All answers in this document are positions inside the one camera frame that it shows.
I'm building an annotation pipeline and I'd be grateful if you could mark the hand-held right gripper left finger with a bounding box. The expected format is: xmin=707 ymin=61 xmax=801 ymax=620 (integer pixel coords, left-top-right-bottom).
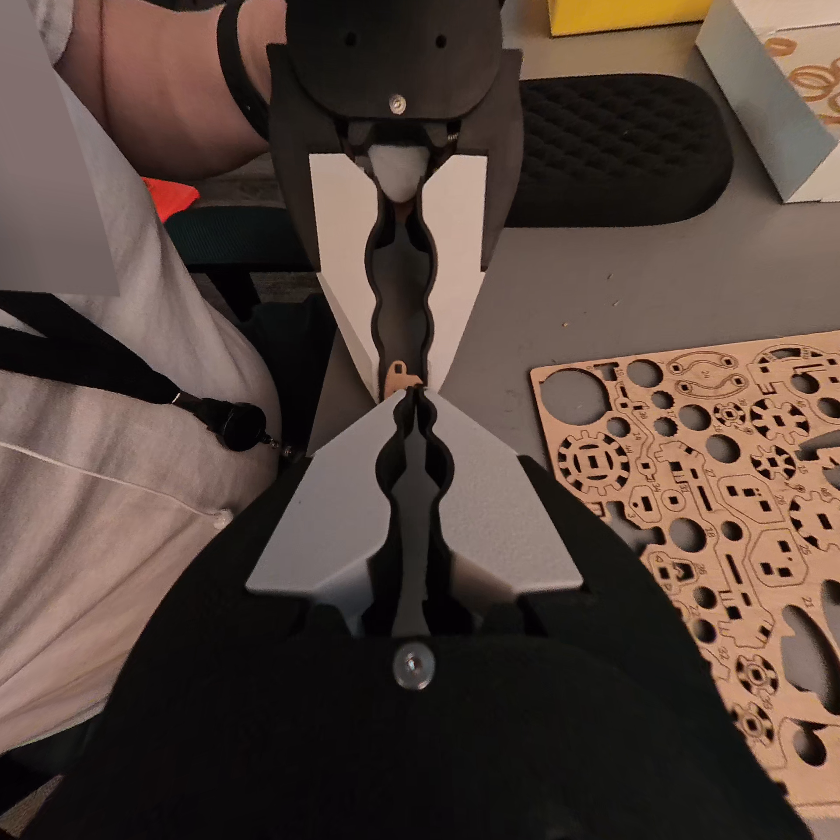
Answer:
xmin=246 ymin=387 xmax=422 ymax=637

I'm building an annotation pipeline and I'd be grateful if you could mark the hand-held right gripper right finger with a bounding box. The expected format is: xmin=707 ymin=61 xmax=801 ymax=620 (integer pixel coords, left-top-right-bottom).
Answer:
xmin=417 ymin=386 xmax=586 ymax=635

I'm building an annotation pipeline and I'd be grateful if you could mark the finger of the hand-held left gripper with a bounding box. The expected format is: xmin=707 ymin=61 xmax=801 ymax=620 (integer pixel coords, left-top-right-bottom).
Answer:
xmin=402 ymin=152 xmax=490 ymax=396
xmin=308 ymin=154 xmax=403 ymax=403

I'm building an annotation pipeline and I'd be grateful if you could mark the small wooden model part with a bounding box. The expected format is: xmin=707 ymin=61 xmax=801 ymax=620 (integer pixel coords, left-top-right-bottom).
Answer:
xmin=383 ymin=357 xmax=425 ymax=399

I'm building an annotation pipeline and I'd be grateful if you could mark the person's left forearm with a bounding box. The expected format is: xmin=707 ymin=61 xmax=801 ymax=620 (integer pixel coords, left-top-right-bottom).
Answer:
xmin=56 ymin=0 xmax=290 ymax=183

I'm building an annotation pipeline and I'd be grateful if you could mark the laser-cut wooden parts sheet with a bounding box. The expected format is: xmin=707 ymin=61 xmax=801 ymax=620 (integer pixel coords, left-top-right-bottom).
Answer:
xmin=529 ymin=331 xmax=840 ymax=809

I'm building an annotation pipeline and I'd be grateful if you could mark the dark green chair seat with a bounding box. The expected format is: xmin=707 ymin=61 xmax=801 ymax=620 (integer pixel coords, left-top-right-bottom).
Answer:
xmin=163 ymin=203 xmax=317 ymax=271

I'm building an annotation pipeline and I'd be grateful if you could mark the black badge reel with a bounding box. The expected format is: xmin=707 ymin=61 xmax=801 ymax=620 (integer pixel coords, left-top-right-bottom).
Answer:
xmin=196 ymin=395 xmax=294 ymax=458

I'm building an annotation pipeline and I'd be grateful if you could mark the black wrist band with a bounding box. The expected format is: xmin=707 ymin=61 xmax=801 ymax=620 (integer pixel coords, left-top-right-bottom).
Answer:
xmin=215 ymin=0 xmax=273 ymax=142

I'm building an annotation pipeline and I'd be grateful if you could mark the orange object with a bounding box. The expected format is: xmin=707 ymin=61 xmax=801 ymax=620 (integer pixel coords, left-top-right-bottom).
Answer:
xmin=141 ymin=176 xmax=201 ymax=225

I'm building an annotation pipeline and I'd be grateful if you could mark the black padded wrist rest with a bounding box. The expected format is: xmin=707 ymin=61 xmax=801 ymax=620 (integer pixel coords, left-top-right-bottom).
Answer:
xmin=504 ymin=73 xmax=735 ymax=229

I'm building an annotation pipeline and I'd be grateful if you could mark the yellow box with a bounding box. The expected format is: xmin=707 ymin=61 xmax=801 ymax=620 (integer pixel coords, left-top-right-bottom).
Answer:
xmin=548 ymin=0 xmax=714 ymax=38

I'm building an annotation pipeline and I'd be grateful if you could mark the pale blue cardboard box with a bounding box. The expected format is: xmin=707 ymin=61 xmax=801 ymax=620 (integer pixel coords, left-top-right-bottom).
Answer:
xmin=694 ymin=0 xmax=840 ymax=204

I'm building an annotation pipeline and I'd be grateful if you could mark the black lanyard strap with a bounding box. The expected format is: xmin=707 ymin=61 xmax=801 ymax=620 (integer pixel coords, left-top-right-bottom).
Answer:
xmin=0 ymin=289 xmax=201 ymax=424

